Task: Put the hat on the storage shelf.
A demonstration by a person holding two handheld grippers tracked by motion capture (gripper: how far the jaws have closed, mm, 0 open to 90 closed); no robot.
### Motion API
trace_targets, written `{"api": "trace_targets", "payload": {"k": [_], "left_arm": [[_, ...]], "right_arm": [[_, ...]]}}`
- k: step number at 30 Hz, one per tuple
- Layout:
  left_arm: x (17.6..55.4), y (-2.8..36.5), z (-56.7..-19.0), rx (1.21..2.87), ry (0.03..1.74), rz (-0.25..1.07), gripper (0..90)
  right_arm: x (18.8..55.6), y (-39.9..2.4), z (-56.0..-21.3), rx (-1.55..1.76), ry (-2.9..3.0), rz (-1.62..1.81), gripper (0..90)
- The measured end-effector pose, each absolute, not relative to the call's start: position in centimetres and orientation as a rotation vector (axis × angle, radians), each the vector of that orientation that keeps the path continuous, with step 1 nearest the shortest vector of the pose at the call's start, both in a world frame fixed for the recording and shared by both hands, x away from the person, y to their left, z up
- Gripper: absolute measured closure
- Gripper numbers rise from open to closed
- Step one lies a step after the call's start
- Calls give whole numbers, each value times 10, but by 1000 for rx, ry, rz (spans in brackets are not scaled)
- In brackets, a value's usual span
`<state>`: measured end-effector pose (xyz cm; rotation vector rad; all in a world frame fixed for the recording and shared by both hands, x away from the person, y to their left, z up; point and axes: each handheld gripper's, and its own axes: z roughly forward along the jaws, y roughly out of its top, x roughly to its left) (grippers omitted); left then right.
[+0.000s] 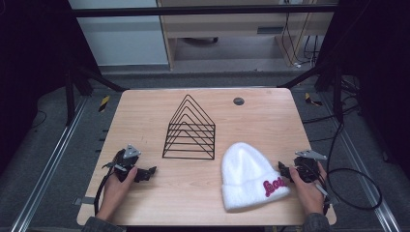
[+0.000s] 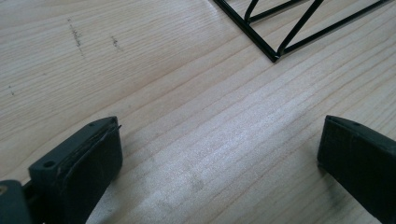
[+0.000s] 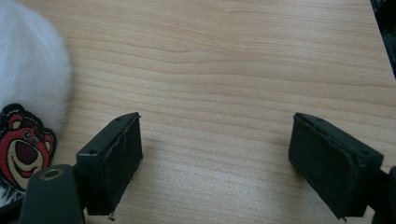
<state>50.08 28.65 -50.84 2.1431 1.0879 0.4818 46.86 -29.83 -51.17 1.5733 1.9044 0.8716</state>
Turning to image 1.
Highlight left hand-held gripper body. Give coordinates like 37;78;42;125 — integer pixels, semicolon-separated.
102;144;143;184

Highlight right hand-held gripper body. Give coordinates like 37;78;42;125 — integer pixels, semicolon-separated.
293;149;329;185

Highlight white knitted beanie hat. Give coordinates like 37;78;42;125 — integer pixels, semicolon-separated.
220;141;293;214

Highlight person's right hand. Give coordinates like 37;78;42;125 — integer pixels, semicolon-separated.
288;160;328;217

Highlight person's left hand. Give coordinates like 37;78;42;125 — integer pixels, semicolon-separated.
96;166;139;223

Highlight yellow black striped floor tape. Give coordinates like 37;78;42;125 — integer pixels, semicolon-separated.
98;94;111;113
304;92;324;107

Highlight black metal stand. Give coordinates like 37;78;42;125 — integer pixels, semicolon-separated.
276;59;345;123
63;63;129;128

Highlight white cabinet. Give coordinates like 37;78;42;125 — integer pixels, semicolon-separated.
67;0;169;68

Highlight dark curtain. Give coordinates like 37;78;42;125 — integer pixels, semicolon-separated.
0;0;101;177
317;0;410;182

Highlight light wooden desk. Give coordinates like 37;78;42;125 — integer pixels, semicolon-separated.
156;0;340;71

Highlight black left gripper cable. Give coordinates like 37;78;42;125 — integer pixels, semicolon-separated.
93;166;116;217

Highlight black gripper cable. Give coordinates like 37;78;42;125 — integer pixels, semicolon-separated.
321;119;384;212
93;166;116;217

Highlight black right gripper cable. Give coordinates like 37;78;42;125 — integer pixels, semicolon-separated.
321;119;384;212

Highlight black wire file rack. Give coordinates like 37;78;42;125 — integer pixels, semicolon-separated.
161;94;217;161

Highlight black floor cable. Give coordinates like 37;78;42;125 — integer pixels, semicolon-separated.
301;101;361;126

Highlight aluminium floor rail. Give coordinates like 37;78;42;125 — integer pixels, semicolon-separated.
320;92;402;232
9;96;89;232

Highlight grey metal table bracket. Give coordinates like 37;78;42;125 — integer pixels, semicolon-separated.
73;196;97;206

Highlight bundle of hanging desk cables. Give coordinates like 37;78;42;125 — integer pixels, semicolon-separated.
280;11;321;70

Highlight black horizontal frame bar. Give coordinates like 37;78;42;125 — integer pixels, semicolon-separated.
70;3;340;18

